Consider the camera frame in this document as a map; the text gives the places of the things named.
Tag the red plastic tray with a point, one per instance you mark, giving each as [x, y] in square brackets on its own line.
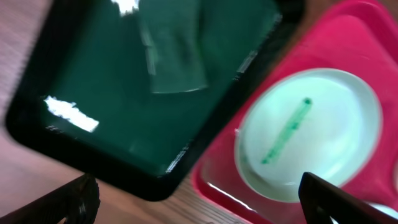
[359, 37]

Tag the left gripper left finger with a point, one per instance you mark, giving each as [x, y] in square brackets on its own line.
[75, 202]

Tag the black tray with green water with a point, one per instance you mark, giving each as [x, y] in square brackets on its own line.
[84, 97]

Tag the green sponge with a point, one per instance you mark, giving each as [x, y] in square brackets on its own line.
[170, 33]

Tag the light blue plate front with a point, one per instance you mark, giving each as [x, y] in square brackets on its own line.
[385, 211]

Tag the light blue plate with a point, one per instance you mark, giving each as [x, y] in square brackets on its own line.
[385, 211]
[324, 121]

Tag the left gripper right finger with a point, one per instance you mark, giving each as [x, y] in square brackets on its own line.
[323, 203]

